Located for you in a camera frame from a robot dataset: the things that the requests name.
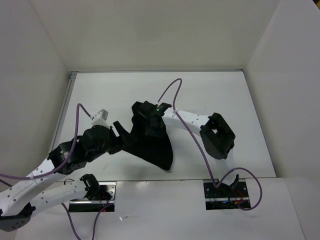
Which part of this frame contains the black skirt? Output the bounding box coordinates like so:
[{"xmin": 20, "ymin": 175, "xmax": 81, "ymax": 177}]
[{"xmin": 124, "ymin": 101, "xmax": 173, "ymax": 171}]

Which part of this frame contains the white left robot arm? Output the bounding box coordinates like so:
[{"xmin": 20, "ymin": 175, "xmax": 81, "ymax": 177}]
[{"xmin": 0, "ymin": 121, "xmax": 137, "ymax": 232}]

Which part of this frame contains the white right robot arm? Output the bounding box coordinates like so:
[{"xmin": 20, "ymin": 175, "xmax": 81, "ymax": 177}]
[{"xmin": 137, "ymin": 101, "xmax": 239, "ymax": 197}]

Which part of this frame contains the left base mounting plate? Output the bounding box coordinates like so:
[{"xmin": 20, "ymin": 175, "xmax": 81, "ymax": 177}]
[{"xmin": 68, "ymin": 181, "xmax": 117, "ymax": 213}]

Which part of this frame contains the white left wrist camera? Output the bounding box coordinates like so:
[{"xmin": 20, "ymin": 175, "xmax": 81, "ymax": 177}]
[{"xmin": 91, "ymin": 109, "xmax": 110, "ymax": 128}]

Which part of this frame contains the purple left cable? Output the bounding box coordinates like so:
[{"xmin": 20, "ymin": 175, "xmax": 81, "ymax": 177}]
[{"xmin": 0, "ymin": 102, "xmax": 113, "ymax": 240}]

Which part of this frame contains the purple cable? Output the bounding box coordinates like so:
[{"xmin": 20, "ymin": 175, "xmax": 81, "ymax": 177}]
[
  {"xmin": 155, "ymin": 77, "xmax": 263, "ymax": 212},
  {"xmin": 0, "ymin": 102, "xmax": 113, "ymax": 240}
]

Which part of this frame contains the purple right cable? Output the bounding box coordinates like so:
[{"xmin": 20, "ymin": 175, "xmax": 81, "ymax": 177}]
[{"xmin": 155, "ymin": 77, "xmax": 263, "ymax": 212}]

